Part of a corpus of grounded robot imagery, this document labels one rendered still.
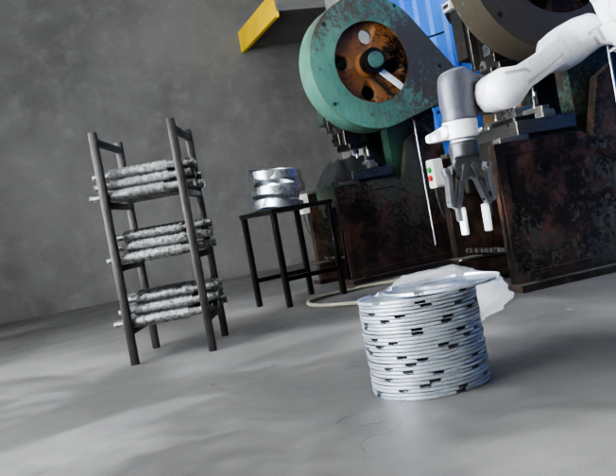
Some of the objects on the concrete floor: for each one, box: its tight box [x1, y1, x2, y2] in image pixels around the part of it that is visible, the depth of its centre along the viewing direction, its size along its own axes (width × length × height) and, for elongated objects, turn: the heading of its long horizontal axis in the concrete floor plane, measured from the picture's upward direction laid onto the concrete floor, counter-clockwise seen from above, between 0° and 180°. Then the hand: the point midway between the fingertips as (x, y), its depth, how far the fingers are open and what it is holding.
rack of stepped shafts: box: [88, 117, 229, 366], centre depth 329 cm, size 43×46×95 cm
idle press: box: [299, 0, 455, 285], centre depth 522 cm, size 153×99×174 cm, turn 14°
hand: (475, 220), depth 194 cm, fingers open, 6 cm apart
